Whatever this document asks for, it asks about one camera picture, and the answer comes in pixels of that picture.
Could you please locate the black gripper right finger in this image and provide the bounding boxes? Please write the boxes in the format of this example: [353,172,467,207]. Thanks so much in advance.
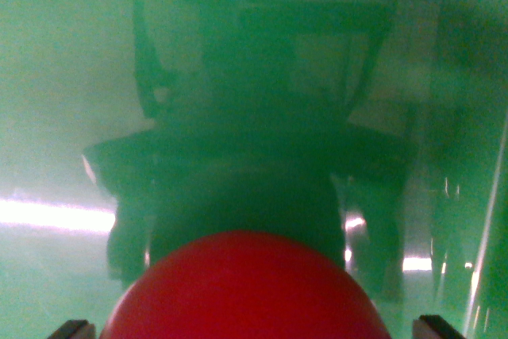
[411,314,466,339]

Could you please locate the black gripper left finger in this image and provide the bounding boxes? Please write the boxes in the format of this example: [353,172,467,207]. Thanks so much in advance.
[48,319,98,339]

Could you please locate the red toy apple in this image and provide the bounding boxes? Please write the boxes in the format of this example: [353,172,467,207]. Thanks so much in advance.
[98,229,393,339]

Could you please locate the green plastic bin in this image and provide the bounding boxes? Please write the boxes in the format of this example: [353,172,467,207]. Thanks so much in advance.
[0,0,508,339]

